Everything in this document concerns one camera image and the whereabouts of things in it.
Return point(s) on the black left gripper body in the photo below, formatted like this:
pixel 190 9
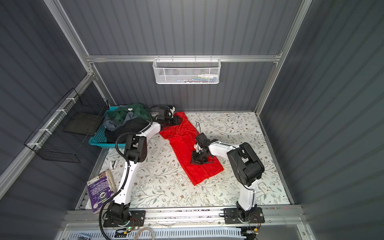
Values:
pixel 171 121

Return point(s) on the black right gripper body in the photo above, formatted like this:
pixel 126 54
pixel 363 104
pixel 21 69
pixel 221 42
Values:
pixel 199 157

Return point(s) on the red t shirt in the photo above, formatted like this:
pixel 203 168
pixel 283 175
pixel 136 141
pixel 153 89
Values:
pixel 182 139

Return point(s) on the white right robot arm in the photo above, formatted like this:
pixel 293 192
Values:
pixel 246 165

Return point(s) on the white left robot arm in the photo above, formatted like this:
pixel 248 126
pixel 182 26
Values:
pixel 132 146

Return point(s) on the green t shirt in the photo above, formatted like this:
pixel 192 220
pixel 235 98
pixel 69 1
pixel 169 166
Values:
pixel 125 113

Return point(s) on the black t shirt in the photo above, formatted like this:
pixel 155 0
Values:
pixel 131 126

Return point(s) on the grey t shirt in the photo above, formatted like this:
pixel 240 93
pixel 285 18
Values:
pixel 114 123

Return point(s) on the teal plastic laundry basket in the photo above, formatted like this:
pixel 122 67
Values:
pixel 100 139

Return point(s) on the purple booklet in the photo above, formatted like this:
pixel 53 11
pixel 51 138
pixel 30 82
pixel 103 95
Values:
pixel 100 189

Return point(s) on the white wire mesh basket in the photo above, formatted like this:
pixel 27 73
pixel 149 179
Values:
pixel 194 72

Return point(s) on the aluminium horizontal frame bar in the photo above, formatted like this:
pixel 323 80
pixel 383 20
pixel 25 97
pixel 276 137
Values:
pixel 183 58

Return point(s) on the white slotted cable duct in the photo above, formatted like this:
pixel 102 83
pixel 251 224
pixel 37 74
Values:
pixel 220 233

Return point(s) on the black wire mesh basket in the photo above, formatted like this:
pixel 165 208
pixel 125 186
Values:
pixel 64 136

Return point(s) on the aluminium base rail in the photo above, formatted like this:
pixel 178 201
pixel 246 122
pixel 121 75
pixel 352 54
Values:
pixel 190 217

